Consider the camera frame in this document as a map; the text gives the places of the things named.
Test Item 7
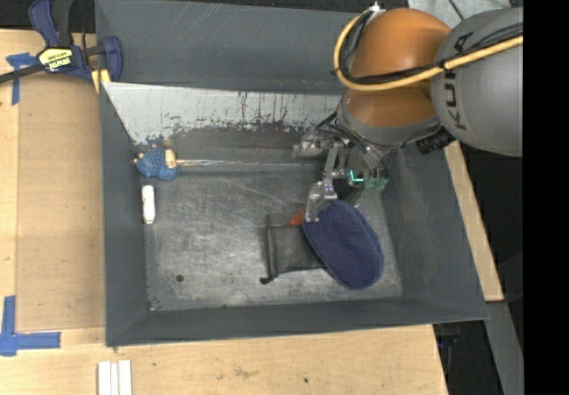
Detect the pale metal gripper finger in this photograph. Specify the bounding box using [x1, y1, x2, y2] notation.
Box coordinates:
[303, 181, 339, 224]

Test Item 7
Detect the small red-orange thing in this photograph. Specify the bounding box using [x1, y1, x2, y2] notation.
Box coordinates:
[287, 206, 309, 228]

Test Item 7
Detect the dark grey mesh cloth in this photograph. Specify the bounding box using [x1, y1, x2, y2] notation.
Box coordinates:
[259, 214, 331, 286]

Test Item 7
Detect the dark blue dotted oval pouch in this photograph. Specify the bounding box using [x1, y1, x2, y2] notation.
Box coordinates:
[301, 198, 386, 291]

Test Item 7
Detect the grey metal bin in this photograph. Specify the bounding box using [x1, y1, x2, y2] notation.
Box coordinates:
[93, 0, 490, 348]

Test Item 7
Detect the small white block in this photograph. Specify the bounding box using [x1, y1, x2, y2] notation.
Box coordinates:
[140, 183, 157, 225]

